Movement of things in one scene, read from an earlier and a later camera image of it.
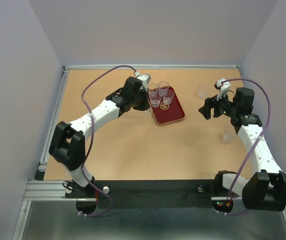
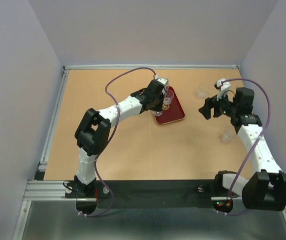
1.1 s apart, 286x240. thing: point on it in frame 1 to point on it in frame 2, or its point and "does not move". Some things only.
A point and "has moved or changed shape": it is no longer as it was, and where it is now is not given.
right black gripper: (209, 103) does not move
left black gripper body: (140, 101) to (158, 102)
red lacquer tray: (164, 113) does not move
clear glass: (226, 137) does not move
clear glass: (167, 95) does not move
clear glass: (148, 111) has moved or changed shape
